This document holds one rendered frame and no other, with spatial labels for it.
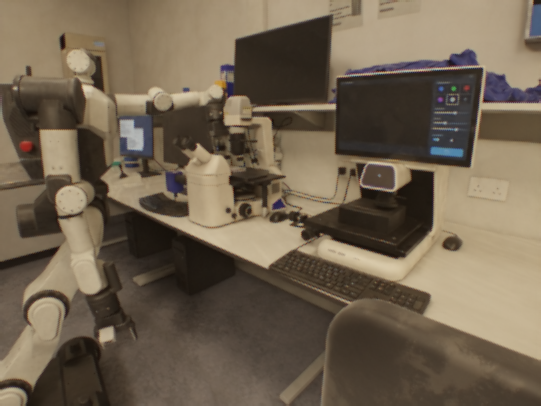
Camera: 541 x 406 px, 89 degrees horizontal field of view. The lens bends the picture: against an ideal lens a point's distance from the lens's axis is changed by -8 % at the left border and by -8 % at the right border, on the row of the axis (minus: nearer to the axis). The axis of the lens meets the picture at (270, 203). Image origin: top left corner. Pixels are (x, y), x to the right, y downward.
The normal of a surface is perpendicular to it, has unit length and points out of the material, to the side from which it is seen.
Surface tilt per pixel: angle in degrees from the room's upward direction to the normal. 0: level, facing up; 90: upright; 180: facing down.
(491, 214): 90
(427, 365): 90
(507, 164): 90
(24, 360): 90
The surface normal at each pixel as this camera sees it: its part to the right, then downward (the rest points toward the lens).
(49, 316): 0.61, 0.22
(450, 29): -0.67, 0.20
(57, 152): 0.34, 0.24
